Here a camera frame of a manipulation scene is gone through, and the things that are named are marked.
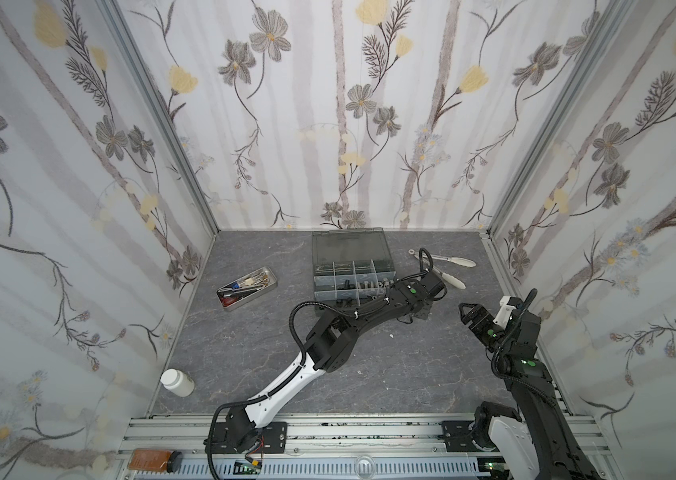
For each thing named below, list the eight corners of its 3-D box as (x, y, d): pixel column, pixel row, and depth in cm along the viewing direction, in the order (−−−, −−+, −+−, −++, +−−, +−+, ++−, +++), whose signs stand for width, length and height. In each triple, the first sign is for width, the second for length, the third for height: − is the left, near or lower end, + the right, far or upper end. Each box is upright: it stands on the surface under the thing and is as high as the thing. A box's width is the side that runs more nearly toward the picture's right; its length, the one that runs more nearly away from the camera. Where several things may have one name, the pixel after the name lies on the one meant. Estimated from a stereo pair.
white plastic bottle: (175, 397, 82) (156, 386, 74) (180, 380, 85) (163, 368, 77) (191, 397, 82) (175, 386, 74) (196, 380, 85) (181, 368, 77)
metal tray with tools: (224, 313, 99) (222, 309, 97) (215, 293, 104) (213, 289, 102) (280, 284, 107) (279, 280, 105) (270, 267, 111) (268, 263, 109)
